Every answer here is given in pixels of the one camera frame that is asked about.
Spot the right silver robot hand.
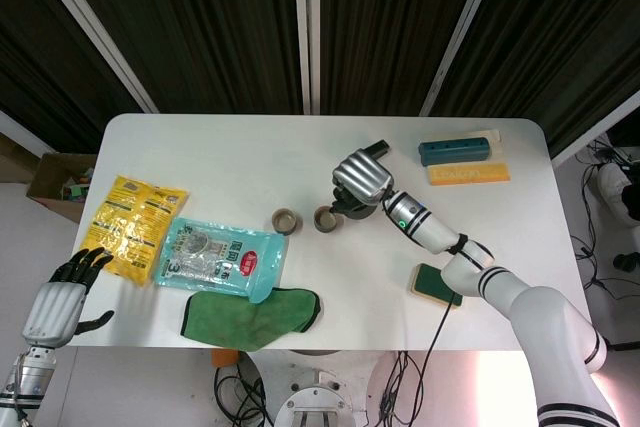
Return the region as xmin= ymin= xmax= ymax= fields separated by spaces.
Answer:
xmin=327 ymin=147 xmax=395 ymax=216

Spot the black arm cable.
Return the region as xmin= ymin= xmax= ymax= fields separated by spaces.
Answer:
xmin=418 ymin=234 xmax=481 ymax=427

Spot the dark green teacup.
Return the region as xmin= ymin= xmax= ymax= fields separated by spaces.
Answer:
xmin=313 ymin=206 xmax=344 ymax=235
xmin=271 ymin=207 xmax=301 ymax=237

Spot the black teapot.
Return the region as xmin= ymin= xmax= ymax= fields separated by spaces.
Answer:
xmin=327 ymin=191 xmax=381 ymax=221

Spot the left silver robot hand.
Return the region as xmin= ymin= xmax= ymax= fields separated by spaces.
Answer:
xmin=22 ymin=246 xmax=116 ymax=348

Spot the green and yellow sponge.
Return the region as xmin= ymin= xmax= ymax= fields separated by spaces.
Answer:
xmin=409 ymin=262 xmax=464 ymax=307

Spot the orange Lexicon box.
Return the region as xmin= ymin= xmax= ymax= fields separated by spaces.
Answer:
xmin=427 ymin=161 xmax=513 ymax=187

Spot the cardboard box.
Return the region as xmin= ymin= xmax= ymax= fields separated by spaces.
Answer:
xmin=25 ymin=151 xmax=99 ymax=226

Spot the yellow plastic bag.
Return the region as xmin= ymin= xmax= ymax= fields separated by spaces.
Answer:
xmin=76 ymin=174 xmax=188 ymax=288

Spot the white rounded machine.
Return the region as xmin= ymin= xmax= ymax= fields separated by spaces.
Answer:
xmin=597 ymin=161 xmax=640 ymax=223

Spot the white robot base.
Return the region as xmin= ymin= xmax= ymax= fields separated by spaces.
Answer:
xmin=244 ymin=348 xmax=396 ymax=427

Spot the green microfiber cloth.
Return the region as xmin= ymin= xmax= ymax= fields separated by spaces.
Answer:
xmin=179 ymin=287 xmax=323 ymax=351

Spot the white partition post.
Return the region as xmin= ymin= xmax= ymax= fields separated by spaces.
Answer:
xmin=22 ymin=0 xmax=159 ymax=114
xmin=549 ymin=96 xmax=640 ymax=168
xmin=292 ymin=0 xmax=322 ymax=116
xmin=0 ymin=109 xmax=56 ymax=158
xmin=419 ymin=0 xmax=501 ymax=117

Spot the light blue cloth package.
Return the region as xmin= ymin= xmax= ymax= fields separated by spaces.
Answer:
xmin=151 ymin=217 xmax=290 ymax=305

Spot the black floor cable bundle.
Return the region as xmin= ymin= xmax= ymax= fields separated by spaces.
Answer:
xmin=213 ymin=364 xmax=274 ymax=427
xmin=377 ymin=350 xmax=426 ymax=427

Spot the teal plastic block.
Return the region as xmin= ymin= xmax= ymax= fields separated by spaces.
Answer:
xmin=417 ymin=134 xmax=494 ymax=168

